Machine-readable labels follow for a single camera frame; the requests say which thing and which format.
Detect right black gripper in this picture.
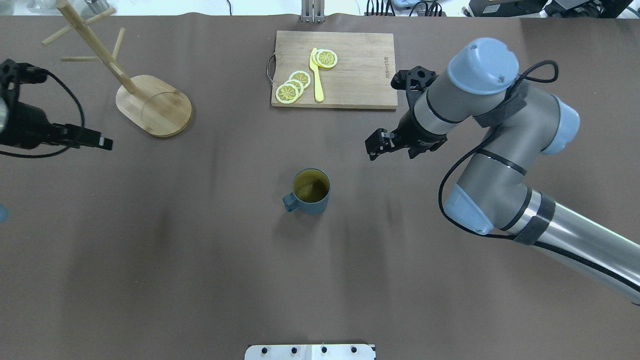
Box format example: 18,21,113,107
365,111,448,161

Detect lemon slice far right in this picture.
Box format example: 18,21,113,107
274,82,301,104

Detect lemon slice middle right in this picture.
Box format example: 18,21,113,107
285,79,305,96

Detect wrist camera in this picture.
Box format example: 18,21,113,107
0,59,48,103
390,66,438,109

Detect aluminium frame post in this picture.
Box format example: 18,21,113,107
301,0,326,24

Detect lemon slice top left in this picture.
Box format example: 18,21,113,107
317,48,338,69

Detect bamboo cutting board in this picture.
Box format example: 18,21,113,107
270,30,398,111

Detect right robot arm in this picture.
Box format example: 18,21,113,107
365,38,640,305

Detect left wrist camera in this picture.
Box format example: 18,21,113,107
0,59,48,103

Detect lemon slice under left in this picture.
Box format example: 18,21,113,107
310,48,323,68

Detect blue mug yellow inside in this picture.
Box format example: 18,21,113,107
282,168,330,215

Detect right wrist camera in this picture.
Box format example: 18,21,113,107
390,66,438,109

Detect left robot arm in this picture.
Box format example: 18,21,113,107
0,100,114,151

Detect wooden cup storage rack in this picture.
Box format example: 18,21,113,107
41,0,194,138

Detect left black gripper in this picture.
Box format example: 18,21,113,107
0,102,114,151

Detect yellow plastic knife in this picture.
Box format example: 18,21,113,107
308,47,325,103

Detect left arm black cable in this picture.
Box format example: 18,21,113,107
0,70,86,159

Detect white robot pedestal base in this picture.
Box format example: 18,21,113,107
244,343,378,360

